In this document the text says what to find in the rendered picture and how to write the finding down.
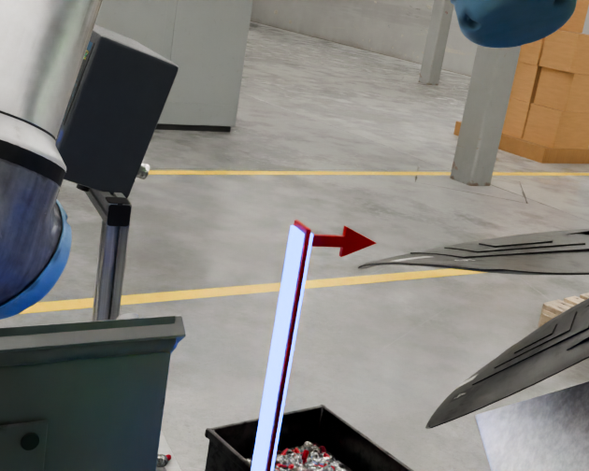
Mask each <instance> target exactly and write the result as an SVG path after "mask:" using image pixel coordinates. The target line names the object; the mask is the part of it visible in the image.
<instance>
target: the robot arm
mask: <svg viewBox="0 0 589 471"><path fill-rule="evenodd" d="M102 2H103V0H0V320H2V319H6V318H9V317H13V316H15V315H18V314H20V313H21V312H23V311H24V310H25V309H27V308H28V307H32V306H33V305H35V304H36V303H37V302H39V301H40V300H41V299H42V298H43V297H44V296H45V295H46V294H47V293H48V292H49V291H50V290H51V289H52V287H53V286H54V285H55V283H56V282H57V280H58V279H59V277H60V276H61V275H62V273H63V271H64V269H65V265H66V263H67V260H68V257H69V253H70V249H71V241H72V234H71V226H70V225H69V224H68V223H67V221H66V220H67V215H66V213H65V210H64V209H63V207H62V205H61V204H60V202H59V201H58V200H57V197H58V194H59V191H60V189H61V185H62V182H63V180H64V177H65V172H66V166H65V163H64V161H63V159H62V157H61V155H60V153H59V151H58V150H57V148H56V146H55V143H56V137H57V135H58V132H59V129H60V127H61V124H62V121H63V118H64V115H65V111H66V108H67V105H68V102H69V99H70V96H71V93H72V91H73V88H74V85H75V82H76V79H77V76H78V73H79V69H80V66H81V63H82V60H83V58H84V55H85V52H86V50H87V47H88V44H89V41H90V38H91V35H92V32H93V28H94V25H95V22H96V19H97V16H98V13H99V10H100V7H101V5H102ZM451 3H452V4H453V5H454V7H455V12H456V16H457V20H458V24H459V27H460V30H461V32H462V34H463V35H464V36H465V37H466V38H467V39H468V40H470V41H471V42H473V43H475V44H477V45H480V46H484V47H488V48H511V47H517V46H521V45H524V44H527V43H532V42H535V41H538V40H540V39H542V38H544V37H546V36H549V35H550V34H552V33H554V32H555V31H557V30H558V29H559V28H561V27H562V26H563V25H564V24H565V23H566V22H567V21H568V20H569V19H570V17H571V16H572V14H573V12H574V10H575V7H576V4H577V0H451Z"/></svg>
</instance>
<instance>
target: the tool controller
mask: <svg viewBox="0 0 589 471"><path fill-rule="evenodd" d="M178 71H179V67H178V66H177V65H176V64H174V63H172V62H171V61H169V60H167V59H166V58H165V57H163V56H161V55H159V54H158V53H156V52H154V51H152V50H150V49H148V48H146V47H145V46H143V45H141V44H139V43H138V42H136V41H135V40H133V39H131V38H128V37H126V36H122V35H119V34H117V33H115V32H112V31H110V30H108V29H106V28H103V27H101V26H98V25H96V24H95V25H94V28H93V32H92V35H91V38H90V41H89V44H88V47H87V50H86V52H85V55H84V58H83V60H82V63H81V66H80V69H79V73H78V76H77V79H76V82H75V85H74V88H73V91H72V93H71V96H70V99H69V102H68V105H67V108H66V111H65V115H64V118H63V121H62V124H61V127H60V133H59V136H58V139H57V141H56V143H55V146H56V148H57V150H58V151H59V153H60V155H61V157H62V159H63V161H64V163H65V166H66V172H65V177H64V180H67V181H71V182H74V183H77V186H76V188H78V189H80V190H82V191H85V192H88V191H89V190H90V188H91V189H95V190H98V191H101V192H110V194H111V195H114V193H122V194H123V195H124V196H125V198H127V197H128V196H129V194H130V192H131V190H132V188H133V185H134V183H135V182H136V178H141V179H145V178H146V177H147V176H148V174H149V172H150V166H149V165H148V164H144V163H143V159H144V157H145V154H146V151H147V149H148V146H149V144H150V142H151V138H152V136H153V133H154V130H155V128H156V125H157V123H158V121H159V119H160V116H161V114H162V111H163V109H164V106H165V102H166V99H167V97H168V95H169V93H170V90H171V88H172V85H173V84H174V82H175V77H176V75H177V73H178Z"/></svg>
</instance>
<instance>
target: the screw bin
mask: <svg viewBox="0 0 589 471"><path fill-rule="evenodd" d="M259 419H260V418H258V419H253V420H248V421H240V422H236V423H231V424H226V425H222V426H217V427H212V428H207V429H206V432H205V437H206V438H208V439H209V443H208V456H207V462H206V468H205V471H251V463H250V462H249V461H247V460H246V458H250V457H252V455H253V453H254V447H255V441H256V436H257V430H258V424H259ZM306 441H309V442H311V443H312V442H317V443H318V444H320V445H321V446H325V448H326V450H328V451H329V452H330V453H331V454H333V455H334V456H335V457H337V458H338V459H339V460H340V461H342V462H343V463H344V464H345V465H347V466H348V467H349V468H350V469H351V470H352V471H414V470H412V469H411V468H410V467H408V466H407V465H405V464H404V463H402V462H401V461H400V460H398V459H397V458H396V457H395V456H394V455H392V454H391V453H390V452H388V451H387V450H385V449H384V448H382V447H381V446H380V445H378V444H377V443H375V442H374V441H373V440H371V439H370V438H369V437H367V436H366V435H364V434H363V433H361V432H360V431H358V430H357V429H356V428H354V427H353V426H352V425H350V424H349V423H347V422H346V421H344V420H343V419H342V418H340V416H338V415H337V414H336V413H334V412H333V411H332V410H330V409H329V408H327V407H326V406H325V405H319V406H316V407H308V408H303V409H298V410H294V411H290V412H285V413H283V414H282V420H281V426H280V435H279V441H278V446H277V450H285V449H286V448H288V449H289V448H293V447H297V446H301V445H304V443H305V442H306Z"/></svg>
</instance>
